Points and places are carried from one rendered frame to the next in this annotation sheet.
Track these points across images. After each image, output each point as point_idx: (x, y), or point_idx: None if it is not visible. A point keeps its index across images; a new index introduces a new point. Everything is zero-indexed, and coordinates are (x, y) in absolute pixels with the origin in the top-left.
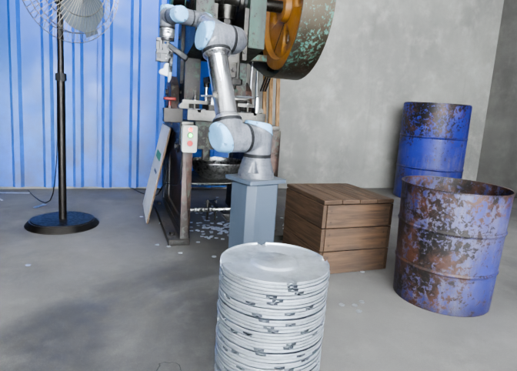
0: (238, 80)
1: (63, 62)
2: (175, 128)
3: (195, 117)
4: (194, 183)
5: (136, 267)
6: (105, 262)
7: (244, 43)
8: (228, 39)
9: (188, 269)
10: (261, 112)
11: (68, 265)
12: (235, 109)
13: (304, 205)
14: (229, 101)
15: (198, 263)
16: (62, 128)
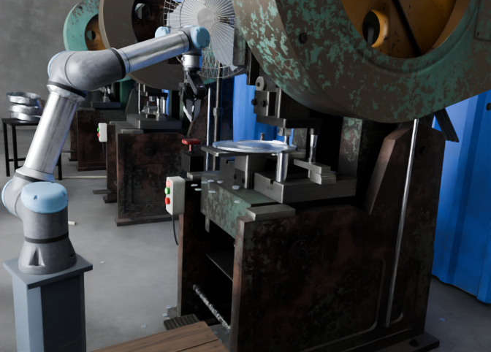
0: (280, 120)
1: (218, 97)
2: None
3: (224, 170)
4: (209, 257)
5: (96, 307)
6: (109, 290)
7: (75, 74)
8: (60, 73)
9: (90, 339)
10: (318, 182)
11: (103, 276)
12: (28, 165)
13: None
14: (28, 154)
15: (109, 345)
16: (213, 160)
